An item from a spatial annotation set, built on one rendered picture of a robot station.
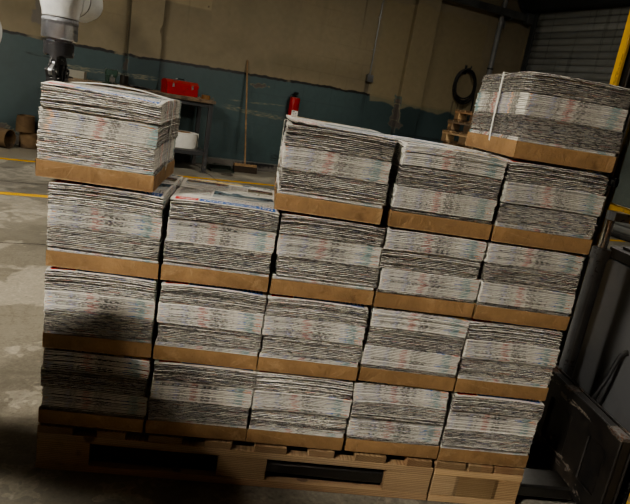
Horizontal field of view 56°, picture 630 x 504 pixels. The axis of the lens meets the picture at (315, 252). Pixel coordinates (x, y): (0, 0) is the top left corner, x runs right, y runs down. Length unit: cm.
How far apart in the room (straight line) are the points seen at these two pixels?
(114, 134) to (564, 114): 115
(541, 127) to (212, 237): 91
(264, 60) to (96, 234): 710
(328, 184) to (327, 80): 741
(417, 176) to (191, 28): 691
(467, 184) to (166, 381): 99
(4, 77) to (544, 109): 711
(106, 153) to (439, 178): 85
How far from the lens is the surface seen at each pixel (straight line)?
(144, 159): 155
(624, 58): 238
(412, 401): 180
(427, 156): 158
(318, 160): 154
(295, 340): 166
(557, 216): 175
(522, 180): 168
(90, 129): 157
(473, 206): 165
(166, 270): 160
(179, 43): 828
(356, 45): 912
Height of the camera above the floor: 113
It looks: 14 degrees down
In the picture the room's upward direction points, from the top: 10 degrees clockwise
